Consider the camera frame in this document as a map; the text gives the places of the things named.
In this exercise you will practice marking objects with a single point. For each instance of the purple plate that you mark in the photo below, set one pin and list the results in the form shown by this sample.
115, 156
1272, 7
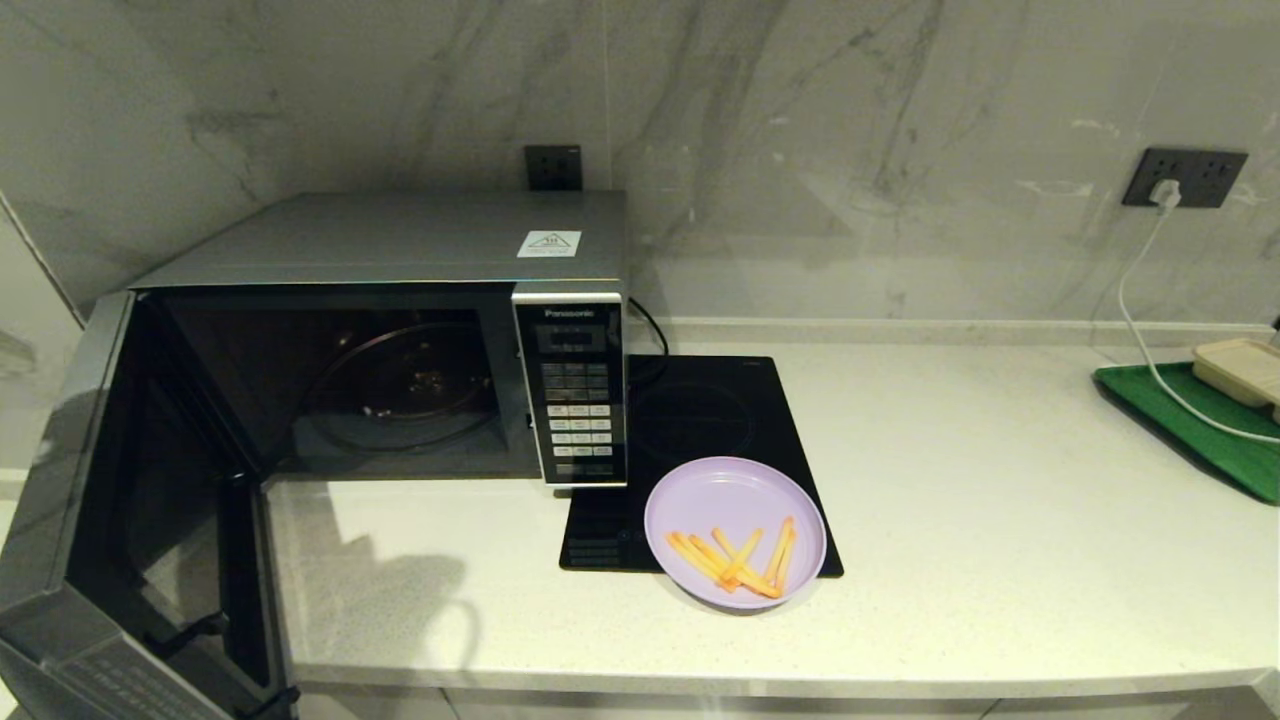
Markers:
735, 495

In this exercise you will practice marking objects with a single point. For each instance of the black glass microwave door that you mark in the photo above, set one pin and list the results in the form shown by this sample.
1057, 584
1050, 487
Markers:
150, 500

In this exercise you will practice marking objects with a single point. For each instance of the glass microwave turntable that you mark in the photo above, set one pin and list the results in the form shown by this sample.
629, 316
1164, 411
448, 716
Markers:
400, 385

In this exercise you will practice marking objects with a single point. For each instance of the silver Panasonic microwave oven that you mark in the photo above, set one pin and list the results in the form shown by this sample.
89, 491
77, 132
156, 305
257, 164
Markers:
400, 235

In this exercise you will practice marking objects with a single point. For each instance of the black induction cooktop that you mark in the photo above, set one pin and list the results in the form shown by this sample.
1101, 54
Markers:
700, 420

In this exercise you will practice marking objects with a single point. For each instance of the white warning sticker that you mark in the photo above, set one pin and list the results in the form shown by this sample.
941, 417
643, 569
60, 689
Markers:
549, 244

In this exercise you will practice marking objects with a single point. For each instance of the beige cabinet door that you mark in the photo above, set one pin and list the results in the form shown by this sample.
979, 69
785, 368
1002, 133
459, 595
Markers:
370, 705
700, 708
1120, 708

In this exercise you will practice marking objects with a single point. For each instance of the white power plug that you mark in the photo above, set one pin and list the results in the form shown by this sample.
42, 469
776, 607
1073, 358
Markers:
1166, 192

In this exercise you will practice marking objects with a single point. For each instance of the green tray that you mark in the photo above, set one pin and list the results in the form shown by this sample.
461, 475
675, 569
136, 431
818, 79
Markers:
1200, 440

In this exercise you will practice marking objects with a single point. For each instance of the beige lidded container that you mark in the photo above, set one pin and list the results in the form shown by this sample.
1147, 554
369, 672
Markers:
1240, 368

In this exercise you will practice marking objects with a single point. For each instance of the small black wall socket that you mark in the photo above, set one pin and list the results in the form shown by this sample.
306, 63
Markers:
552, 168

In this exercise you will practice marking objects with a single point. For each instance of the wide black wall socket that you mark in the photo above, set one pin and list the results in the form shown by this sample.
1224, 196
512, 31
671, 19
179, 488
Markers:
1205, 170

